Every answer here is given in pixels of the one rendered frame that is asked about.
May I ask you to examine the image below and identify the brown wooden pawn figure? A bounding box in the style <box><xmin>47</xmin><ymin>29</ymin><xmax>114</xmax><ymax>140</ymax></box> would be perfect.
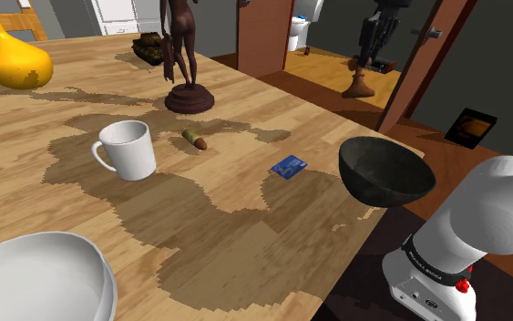
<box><xmin>341</xmin><ymin>57</ymin><xmax>376</xmax><ymax>99</ymax></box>

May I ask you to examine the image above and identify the white toilet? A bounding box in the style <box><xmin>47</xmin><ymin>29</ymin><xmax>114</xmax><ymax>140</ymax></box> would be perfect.
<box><xmin>286</xmin><ymin>0</ymin><xmax>324</xmax><ymax>53</ymax></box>

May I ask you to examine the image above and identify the black framed orange picture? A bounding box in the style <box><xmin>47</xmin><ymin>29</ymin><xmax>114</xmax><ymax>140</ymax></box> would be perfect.
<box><xmin>444</xmin><ymin>107</ymin><xmax>498</xmax><ymax>150</ymax></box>

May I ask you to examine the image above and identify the black bowl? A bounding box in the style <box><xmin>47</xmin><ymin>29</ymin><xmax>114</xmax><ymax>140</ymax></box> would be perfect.
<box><xmin>338</xmin><ymin>135</ymin><xmax>437</xmax><ymax>209</ymax></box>

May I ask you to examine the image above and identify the blue card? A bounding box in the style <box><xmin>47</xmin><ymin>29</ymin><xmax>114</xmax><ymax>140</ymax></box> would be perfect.
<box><xmin>269</xmin><ymin>154</ymin><xmax>309</xmax><ymax>181</ymax></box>

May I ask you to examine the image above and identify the dark brown standing figure statue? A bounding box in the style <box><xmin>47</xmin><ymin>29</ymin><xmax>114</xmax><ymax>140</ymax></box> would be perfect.
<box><xmin>159</xmin><ymin>0</ymin><xmax>216</xmax><ymax>115</ymax></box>

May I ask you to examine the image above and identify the small green brown cartridge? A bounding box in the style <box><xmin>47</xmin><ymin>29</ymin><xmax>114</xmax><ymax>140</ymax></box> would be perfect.
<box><xmin>180</xmin><ymin>128</ymin><xmax>209</xmax><ymax>150</ymax></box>

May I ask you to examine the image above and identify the dark toy tank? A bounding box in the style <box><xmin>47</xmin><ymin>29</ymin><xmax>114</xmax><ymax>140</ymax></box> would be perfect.
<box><xmin>131</xmin><ymin>31</ymin><xmax>167</xmax><ymax>67</ymax></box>

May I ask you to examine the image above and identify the dark robot stand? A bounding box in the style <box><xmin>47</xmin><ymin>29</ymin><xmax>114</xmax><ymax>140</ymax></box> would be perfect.
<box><xmin>311</xmin><ymin>205</ymin><xmax>513</xmax><ymax>321</ymax></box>

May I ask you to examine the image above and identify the white cabinet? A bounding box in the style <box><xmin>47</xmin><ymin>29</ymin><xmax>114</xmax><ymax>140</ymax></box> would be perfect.
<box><xmin>89</xmin><ymin>0</ymin><xmax>169</xmax><ymax>36</ymax></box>

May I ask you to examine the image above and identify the white mug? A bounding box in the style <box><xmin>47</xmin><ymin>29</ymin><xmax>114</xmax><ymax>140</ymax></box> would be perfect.
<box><xmin>90</xmin><ymin>119</ymin><xmax>158</xmax><ymax>182</ymax></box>

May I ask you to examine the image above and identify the yellow gourd vase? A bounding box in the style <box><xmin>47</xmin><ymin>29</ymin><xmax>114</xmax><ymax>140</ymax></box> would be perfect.
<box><xmin>0</xmin><ymin>21</ymin><xmax>55</xmax><ymax>91</ymax></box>

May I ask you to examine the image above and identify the large white bowl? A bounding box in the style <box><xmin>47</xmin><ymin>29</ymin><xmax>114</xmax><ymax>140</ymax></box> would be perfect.
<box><xmin>0</xmin><ymin>231</ymin><xmax>118</xmax><ymax>321</ymax></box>

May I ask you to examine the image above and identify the brown door with grey handle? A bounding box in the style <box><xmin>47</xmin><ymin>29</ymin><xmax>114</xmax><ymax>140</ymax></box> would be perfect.
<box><xmin>374</xmin><ymin>0</ymin><xmax>480</xmax><ymax>135</ymax></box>

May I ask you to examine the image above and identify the light wooden frame furniture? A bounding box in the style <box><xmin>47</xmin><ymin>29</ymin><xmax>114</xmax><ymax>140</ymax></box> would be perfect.
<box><xmin>0</xmin><ymin>0</ymin><xmax>49</xmax><ymax>43</ymax></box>

